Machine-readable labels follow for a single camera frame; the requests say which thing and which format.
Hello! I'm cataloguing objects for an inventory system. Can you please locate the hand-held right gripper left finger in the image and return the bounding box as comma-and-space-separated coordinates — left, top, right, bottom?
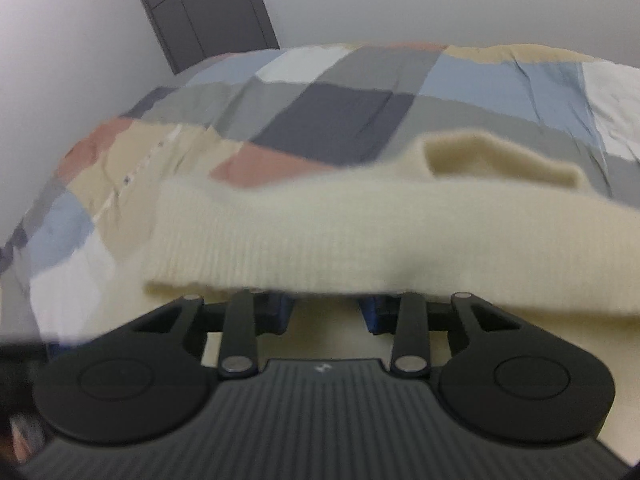
132, 289, 294, 377

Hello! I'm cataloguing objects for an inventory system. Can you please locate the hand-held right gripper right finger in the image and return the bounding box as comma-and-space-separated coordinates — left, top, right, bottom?
357, 291, 524, 377

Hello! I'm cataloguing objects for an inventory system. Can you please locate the cream striped knit sweater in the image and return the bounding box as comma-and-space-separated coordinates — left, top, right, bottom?
142, 130, 640, 467

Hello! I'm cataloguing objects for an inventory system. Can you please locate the patchwork bed cover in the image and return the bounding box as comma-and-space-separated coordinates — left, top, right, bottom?
0, 42, 640, 346

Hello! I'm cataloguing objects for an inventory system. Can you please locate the grey door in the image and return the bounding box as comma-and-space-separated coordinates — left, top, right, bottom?
125, 0, 280, 76

